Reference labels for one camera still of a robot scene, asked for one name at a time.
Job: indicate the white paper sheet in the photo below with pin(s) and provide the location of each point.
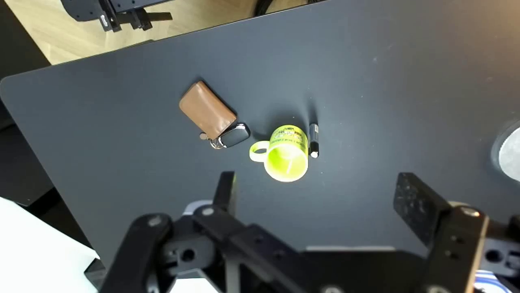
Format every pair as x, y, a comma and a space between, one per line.
35, 258

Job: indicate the black car key fob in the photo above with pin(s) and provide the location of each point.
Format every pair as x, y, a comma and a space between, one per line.
234, 136

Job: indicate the black marker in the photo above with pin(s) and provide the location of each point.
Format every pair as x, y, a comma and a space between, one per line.
313, 149

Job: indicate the lime green mug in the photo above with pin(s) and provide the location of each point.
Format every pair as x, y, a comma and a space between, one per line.
284, 155

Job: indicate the brown leather key pouch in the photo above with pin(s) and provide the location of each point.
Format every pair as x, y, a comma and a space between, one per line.
206, 110

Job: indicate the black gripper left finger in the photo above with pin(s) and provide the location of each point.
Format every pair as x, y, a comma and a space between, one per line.
224, 194

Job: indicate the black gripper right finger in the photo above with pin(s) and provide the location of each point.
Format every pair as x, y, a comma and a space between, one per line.
417, 206

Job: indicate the black office chair base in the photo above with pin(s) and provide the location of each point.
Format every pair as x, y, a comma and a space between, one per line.
113, 14

